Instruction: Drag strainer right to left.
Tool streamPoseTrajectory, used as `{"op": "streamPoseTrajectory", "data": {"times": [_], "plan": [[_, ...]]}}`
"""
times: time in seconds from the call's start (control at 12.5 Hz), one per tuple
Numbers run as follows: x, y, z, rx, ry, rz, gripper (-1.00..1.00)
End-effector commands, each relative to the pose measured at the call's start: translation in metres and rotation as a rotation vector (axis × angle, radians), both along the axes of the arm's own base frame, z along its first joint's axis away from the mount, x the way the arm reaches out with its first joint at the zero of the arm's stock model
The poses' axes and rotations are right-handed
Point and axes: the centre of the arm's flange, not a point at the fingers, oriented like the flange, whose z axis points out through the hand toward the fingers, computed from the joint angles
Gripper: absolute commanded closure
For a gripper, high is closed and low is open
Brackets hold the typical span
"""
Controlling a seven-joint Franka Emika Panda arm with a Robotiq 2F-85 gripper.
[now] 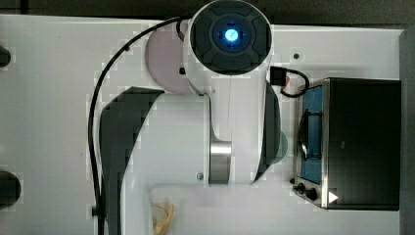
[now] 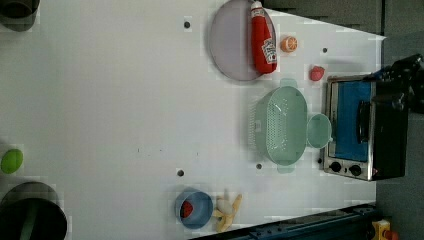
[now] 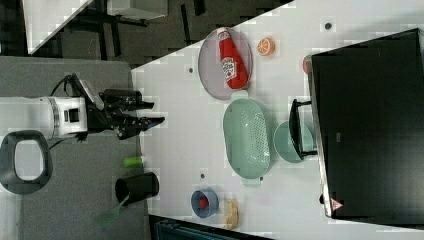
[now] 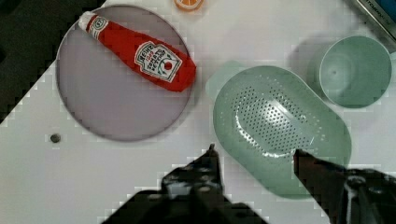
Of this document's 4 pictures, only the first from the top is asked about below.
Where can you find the peeled banana toy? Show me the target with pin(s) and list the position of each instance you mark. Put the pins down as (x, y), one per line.
(163, 217)

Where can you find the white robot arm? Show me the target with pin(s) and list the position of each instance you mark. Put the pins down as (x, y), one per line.
(210, 116)

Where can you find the black cylinder lower post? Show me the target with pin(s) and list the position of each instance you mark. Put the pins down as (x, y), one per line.
(10, 189)

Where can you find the grey round plate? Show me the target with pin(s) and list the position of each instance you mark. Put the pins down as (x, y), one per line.
(164, 58)

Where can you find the black toaster oven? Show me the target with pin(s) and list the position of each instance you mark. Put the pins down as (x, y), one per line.
(348, 145)

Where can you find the black cylinder post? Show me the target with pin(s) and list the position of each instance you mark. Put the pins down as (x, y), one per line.
(10, 189)
(5, 57)

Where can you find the black cylinder upper post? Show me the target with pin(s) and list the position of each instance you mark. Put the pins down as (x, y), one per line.
(5, 57)

